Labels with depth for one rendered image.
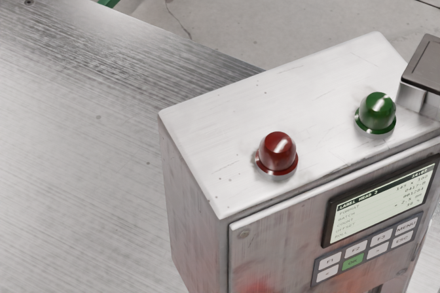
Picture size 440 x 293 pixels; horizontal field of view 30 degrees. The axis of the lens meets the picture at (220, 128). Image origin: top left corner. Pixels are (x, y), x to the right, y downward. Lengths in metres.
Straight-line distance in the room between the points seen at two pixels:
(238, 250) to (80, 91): 0.94
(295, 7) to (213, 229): 2.29
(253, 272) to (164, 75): 0.91
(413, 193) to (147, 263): 0.70
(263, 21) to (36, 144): 1.48
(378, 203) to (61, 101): 0.93
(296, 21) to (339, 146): 2.21
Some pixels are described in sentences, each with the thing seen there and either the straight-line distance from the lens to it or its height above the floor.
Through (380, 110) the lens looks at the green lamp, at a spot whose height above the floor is 1.50.
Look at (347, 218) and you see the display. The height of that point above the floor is 1.43.
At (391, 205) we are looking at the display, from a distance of 0.55.
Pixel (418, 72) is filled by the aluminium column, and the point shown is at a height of 1.50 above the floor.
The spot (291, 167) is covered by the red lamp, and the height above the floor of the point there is 1.48.
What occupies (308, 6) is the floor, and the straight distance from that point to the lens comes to 2.77.
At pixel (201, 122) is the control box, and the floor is 1.47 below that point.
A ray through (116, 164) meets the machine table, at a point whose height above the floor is 0.83.
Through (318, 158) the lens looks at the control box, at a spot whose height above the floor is 1.48.
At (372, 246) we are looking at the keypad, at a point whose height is 1.37.
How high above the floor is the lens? 1.88
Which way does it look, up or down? 51 degrees down
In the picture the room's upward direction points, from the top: 1 degrees counter-clockwise
